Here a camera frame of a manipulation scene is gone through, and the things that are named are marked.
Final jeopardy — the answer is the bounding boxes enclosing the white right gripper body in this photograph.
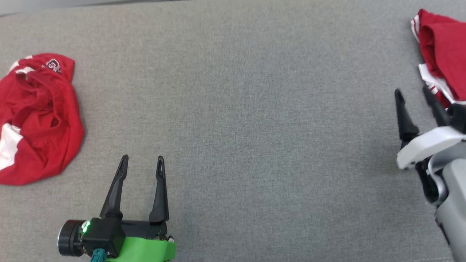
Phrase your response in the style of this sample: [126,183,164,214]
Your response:
[397,126,466,170]

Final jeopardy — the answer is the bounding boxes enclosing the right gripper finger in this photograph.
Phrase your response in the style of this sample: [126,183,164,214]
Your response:
[395,89,419,141]
[423,85,452,127]

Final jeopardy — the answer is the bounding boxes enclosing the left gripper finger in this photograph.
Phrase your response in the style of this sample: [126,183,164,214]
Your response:
[149,156,170,223]
[100,155,129,220]

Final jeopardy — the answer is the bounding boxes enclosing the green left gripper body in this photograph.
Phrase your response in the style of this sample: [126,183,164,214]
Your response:
[58,218,176,262]

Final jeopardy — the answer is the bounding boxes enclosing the red white striped jersey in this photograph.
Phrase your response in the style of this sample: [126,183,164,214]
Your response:
[411,9,466,110]

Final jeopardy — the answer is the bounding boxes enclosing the red shorts with chest logo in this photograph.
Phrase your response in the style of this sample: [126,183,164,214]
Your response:
[0,53,85,186]

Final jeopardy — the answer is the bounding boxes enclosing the grey fabric sofa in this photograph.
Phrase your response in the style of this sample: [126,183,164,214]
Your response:
[0,0,466,262]

